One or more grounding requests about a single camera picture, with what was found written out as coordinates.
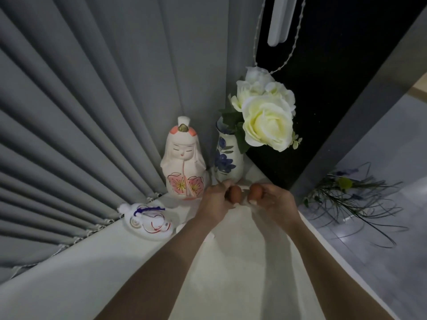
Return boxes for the person's left hand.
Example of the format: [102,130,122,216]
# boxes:
[194,179,243,228]

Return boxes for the person's right hand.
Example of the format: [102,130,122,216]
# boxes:
[248,183,303,228]

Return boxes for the person's right forearm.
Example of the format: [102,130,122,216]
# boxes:
[280,215,390,320]

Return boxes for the person's left forearm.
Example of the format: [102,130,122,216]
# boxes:
[95,215,223,320]

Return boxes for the white vase with blue flowers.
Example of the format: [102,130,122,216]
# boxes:
[214,116,245,184]

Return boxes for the white ceramic kimono doll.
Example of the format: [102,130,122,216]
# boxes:
[160,116,210,201]

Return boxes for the green artificial rose leaves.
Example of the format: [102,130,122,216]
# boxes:
[218,93,251,154]

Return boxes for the white cloth table runner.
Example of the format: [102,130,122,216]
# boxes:
[168,188,334,320]

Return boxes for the large cream artificial rose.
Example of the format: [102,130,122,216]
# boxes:
[242,96,295,152]

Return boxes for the green grass plant arrangement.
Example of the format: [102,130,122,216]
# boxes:
[302,162,410,249]

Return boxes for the small white artificial rose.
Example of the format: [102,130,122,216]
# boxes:
[266,82,297,114]
[230,80,262,112]
[245,66,276,94]

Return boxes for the grey vertical blinds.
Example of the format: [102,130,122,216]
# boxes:
[0,0,267,284]

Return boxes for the white blind wand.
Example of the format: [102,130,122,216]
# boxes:
[267,0,295,47]

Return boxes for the white ceramic figurine purple cord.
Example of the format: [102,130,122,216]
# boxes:
[118,202,175,242]

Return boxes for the white bead chain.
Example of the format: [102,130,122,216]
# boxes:
[253,0,307,74]

